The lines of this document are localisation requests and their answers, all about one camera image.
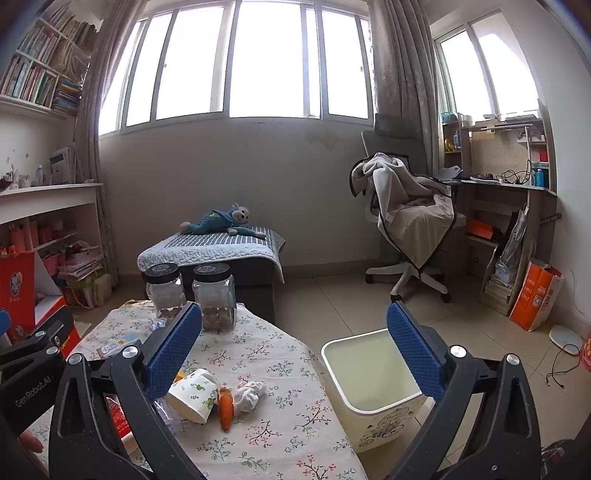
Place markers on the white tissue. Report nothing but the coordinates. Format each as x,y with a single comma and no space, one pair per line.
249,396

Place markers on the clear jar with brown nuts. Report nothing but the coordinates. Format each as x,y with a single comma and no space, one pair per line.
214,300

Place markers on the clear jar with light nuts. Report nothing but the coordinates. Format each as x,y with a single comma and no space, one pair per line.
165,290

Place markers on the person's left hand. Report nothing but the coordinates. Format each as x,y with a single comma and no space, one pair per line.
31,442

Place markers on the white plastic trash bin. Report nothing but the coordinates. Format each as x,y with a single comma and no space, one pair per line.
369,374

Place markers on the red cardboard box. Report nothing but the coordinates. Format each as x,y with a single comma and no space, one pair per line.
21,290

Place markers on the white low shelf unit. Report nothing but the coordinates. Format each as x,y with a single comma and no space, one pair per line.
51,196

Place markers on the pile of bags and books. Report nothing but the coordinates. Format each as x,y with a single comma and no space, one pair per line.
85,277

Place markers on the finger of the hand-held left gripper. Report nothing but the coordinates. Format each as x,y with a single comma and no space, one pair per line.
3,321
27,344

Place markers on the row of pink storage boxes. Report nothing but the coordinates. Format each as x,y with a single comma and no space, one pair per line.
41,233

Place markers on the small window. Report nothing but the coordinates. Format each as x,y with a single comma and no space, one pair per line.
494,69

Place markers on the clear plastic wrapper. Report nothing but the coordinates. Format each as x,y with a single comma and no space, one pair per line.
168,417

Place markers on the orange paper bag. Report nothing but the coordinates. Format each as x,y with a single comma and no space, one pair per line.
535,297

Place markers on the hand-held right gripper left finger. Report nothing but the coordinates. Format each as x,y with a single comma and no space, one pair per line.
173,350

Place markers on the pink round object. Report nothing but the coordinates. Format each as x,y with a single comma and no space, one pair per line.
586,353

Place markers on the wooden floor book rack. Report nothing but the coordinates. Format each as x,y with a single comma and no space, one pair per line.
496,295

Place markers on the rows of books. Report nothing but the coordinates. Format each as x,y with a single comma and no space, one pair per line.
32,78

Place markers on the white office chair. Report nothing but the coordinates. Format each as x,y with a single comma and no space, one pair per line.
406,277

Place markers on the white wall bookshelf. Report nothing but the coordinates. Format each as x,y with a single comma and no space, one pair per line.
27,104

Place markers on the yellow toy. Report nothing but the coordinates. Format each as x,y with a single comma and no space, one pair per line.
449,145

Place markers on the grey striped quilted mat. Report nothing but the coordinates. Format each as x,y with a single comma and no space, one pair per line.
207,251

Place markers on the long grey curtain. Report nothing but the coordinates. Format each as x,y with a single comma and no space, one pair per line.
92,138

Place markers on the silver grey bag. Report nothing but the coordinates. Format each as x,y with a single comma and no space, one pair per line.
512,244

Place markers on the floral tablecloth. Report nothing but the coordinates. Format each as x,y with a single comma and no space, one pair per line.
277,369

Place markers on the large window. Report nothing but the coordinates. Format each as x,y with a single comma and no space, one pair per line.
268,60

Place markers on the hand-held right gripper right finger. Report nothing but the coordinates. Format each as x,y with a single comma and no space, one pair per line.
415,355

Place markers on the dark ottoman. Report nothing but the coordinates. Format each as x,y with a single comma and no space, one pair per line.
251,286

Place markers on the yellow snack wrapper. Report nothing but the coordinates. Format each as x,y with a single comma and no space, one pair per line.
179,375

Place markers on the blue stuffed monkey toy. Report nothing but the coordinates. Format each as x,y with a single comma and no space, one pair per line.
217,221

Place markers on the white bathroom scale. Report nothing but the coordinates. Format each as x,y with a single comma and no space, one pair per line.
565,339

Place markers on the orange box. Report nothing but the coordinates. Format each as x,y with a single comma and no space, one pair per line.
480,229

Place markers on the orange snack wrapper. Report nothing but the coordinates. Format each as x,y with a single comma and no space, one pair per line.
225,408

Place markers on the patterned grey curtain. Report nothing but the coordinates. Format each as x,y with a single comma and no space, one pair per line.
401,60

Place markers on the wooden desk with hutch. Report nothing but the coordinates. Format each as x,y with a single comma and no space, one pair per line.
494,198

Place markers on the blue bottle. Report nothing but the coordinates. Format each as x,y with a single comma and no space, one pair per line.
539,178

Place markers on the white paper cup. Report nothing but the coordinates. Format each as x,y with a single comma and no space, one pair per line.
191,397

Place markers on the red snack packet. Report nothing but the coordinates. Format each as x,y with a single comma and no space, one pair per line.
119,417

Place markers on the pale plastic wrap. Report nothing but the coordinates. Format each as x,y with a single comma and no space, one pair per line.
158,325

